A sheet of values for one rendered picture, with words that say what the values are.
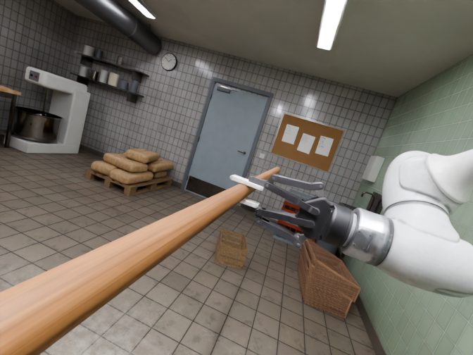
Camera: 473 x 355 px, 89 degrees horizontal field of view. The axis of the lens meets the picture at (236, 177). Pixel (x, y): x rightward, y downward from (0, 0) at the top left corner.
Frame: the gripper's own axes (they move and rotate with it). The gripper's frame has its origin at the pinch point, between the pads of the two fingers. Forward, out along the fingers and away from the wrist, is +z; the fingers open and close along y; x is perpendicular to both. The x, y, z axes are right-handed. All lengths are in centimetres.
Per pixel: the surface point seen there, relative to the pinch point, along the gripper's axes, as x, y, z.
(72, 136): 317, 83, 394
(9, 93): 225, 32, 422
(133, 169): 255, 81, 209
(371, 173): 320, -19, -107
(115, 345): 57, 119, 51
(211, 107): 373, -47, 168
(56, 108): 302, 41, 426
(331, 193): 379, 31, -78
